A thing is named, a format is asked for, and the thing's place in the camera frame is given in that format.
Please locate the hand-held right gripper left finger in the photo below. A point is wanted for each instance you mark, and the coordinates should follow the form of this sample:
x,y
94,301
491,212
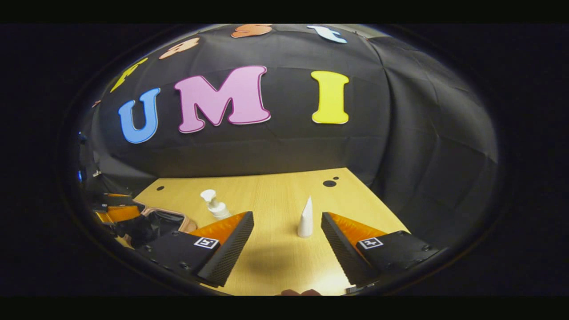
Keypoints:
x,y
231,253

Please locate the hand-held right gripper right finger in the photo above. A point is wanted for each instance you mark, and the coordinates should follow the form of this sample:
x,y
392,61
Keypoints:
x,y
342,251

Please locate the white pump bottle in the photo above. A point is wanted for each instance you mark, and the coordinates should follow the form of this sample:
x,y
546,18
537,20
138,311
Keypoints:
x,y
217,206

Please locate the white cone-shaped tube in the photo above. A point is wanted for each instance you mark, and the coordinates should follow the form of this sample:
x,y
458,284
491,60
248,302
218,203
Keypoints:
x,y
306,220

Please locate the black backdrop cloth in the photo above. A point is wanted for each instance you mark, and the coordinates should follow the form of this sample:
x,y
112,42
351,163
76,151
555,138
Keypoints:
x,y
289,146

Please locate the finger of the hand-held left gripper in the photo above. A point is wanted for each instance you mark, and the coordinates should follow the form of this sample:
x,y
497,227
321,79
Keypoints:
x,y
113,200
124,215

